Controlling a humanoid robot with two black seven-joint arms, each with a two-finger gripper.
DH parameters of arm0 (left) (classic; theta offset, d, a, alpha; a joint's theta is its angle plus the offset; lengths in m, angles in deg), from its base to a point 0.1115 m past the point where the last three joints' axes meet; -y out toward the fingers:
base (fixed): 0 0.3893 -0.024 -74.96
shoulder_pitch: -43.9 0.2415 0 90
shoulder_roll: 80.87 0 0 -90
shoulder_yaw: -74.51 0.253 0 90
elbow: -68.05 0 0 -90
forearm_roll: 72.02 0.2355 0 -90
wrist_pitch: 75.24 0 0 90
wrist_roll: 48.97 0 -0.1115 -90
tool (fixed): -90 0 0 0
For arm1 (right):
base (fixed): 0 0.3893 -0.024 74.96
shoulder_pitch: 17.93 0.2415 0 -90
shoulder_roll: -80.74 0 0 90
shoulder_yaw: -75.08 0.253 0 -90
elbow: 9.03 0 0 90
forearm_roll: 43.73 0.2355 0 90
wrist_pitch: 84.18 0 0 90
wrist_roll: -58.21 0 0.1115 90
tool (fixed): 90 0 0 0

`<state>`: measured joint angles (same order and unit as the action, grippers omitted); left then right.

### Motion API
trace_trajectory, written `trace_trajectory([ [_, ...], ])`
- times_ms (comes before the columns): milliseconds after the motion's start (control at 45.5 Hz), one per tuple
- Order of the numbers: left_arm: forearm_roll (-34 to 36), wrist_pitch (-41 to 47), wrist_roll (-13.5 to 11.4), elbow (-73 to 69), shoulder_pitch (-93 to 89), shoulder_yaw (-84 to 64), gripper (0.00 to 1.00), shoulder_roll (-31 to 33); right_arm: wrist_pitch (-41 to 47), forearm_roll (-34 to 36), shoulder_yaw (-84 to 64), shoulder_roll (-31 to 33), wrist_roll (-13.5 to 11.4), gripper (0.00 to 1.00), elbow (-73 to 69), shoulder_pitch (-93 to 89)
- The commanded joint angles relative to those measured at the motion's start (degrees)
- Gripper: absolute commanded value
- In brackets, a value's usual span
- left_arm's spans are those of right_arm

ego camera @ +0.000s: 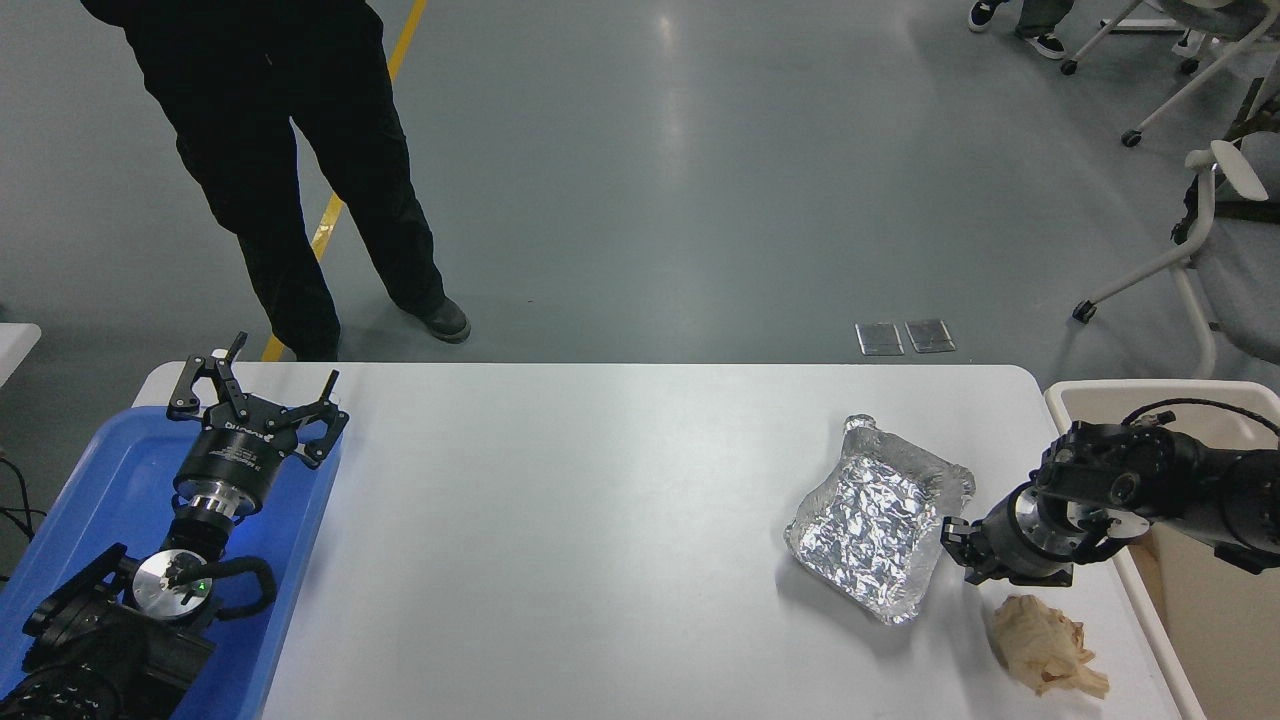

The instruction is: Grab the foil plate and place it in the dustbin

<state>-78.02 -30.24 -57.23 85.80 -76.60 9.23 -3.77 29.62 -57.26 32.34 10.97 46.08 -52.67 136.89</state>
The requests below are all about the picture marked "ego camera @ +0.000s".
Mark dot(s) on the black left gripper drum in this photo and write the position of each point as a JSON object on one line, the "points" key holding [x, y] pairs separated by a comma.
{"points": [[235, 455]]}

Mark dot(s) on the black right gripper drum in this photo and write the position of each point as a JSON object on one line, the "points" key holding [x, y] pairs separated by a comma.
{"points": [[1000, 545]]}

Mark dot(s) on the foil plate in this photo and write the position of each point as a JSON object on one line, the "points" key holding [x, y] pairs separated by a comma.
{"points": [[870, 520]]}

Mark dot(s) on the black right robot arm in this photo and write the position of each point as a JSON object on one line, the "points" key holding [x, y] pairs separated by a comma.
{"points": [[1120, 470]]}

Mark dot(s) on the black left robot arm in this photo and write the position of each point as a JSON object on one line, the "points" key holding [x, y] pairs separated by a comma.
{"points": [[95, 650]]}

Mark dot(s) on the metal floor plate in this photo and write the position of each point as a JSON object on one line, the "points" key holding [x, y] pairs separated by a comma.
{"points": [[880, 339], [930, 336]]}

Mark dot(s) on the crumpled tan paper ball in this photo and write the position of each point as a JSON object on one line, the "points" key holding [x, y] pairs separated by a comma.
{"points": [[1040, 640]]}

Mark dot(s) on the blue plastic tray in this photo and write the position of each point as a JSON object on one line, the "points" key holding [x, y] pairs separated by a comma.
{"points": [[110, 470]]}

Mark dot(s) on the small white side table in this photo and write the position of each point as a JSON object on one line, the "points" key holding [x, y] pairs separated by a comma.
{"points": [[15, 350]]}

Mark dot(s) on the large pale bin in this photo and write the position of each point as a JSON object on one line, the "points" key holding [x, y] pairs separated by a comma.
{"points": [[1220, 640]]}

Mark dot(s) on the person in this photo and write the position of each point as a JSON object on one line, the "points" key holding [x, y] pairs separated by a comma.
{"points": [[1045, 25], [260, 120]]}

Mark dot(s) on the white-framed grey office chair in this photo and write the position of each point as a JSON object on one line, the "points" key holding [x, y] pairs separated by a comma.
{"points": [[1207, 205]]}

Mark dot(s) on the white office chair base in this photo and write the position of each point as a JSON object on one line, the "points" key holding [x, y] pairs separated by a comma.
{"points": [[1200, 83]]}

